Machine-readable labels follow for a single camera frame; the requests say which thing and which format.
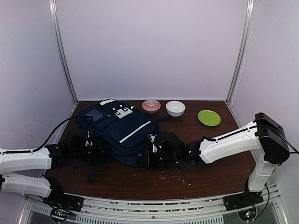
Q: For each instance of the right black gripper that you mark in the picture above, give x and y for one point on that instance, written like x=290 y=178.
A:
x=149 y=163

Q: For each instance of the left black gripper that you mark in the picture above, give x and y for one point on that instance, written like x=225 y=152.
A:
x=99 y=153

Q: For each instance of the navy blue backpack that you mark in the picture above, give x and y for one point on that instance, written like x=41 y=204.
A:
x=121 y=128

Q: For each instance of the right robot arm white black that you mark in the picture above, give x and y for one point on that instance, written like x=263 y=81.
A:
x=263 y=133

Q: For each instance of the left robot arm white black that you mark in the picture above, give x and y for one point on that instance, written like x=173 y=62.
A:
x=48 y=157

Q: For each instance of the red patterned bowl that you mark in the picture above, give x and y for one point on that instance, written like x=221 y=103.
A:
x=151 y=106

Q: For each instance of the white ceramic bowl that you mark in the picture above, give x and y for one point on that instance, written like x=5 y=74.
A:
x=175 y=108

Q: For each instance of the green plate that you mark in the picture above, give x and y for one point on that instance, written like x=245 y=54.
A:
x=209 y=118

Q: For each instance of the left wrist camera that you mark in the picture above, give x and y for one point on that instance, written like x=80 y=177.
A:
x=79 y=139

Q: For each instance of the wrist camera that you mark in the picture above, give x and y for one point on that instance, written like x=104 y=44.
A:
x=79 y=139
x=165 y=142

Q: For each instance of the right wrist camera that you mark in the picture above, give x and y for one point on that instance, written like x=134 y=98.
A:
x=165 y=142

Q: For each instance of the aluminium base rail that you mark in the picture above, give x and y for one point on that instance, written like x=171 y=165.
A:
x=205 y=210

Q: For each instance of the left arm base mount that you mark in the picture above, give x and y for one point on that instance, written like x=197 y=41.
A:
x=63 y=206

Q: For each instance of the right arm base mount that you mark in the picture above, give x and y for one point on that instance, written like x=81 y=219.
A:
x=245 y=204

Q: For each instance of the left aluminium frame post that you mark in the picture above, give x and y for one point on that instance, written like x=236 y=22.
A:
x=62 y=55

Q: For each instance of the aluminium frame post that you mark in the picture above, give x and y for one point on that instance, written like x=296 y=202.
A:
x=247 y=27
x=62 y=55

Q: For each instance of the right aluminium frame post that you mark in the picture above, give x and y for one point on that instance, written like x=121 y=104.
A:
x=247 y=27

